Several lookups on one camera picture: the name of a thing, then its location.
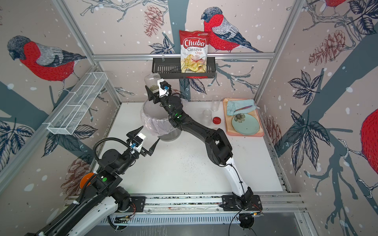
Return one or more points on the jar with beige lid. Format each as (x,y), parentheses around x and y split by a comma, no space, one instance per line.
(152,79)

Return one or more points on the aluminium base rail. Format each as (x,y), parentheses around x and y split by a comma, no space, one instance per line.
(209,203)

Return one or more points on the black wall basket shelf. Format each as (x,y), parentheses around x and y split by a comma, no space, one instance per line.
(170,69)

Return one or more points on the pink tray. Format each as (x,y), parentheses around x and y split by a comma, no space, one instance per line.
(228,119)

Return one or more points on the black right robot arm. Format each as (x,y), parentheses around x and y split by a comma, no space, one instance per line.
(218,147)

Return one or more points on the Chuba cassava chips bag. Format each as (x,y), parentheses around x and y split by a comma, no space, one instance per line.
(194,50)

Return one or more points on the jar with red lid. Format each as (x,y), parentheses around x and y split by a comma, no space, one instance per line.
(206,117)

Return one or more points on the red jar lid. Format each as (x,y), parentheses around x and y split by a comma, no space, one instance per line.
(216,120)

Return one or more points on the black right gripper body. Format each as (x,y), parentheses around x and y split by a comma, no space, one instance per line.
(165,103)

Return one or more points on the teal cloth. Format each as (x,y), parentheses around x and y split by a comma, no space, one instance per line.
(244,106)

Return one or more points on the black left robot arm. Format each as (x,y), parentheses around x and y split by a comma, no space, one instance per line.
(101,195)

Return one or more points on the metal mesh trash bin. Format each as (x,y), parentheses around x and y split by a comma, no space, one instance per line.
(169,135)

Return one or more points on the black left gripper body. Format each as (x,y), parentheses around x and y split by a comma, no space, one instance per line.
(134,153)

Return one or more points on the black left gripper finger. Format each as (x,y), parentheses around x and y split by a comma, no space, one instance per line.
(134,133)
(152,148)

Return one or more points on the light green floral plate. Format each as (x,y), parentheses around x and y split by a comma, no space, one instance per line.
(245,124)

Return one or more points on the clear plastic mung bean jar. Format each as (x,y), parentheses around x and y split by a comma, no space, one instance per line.
(216,99)

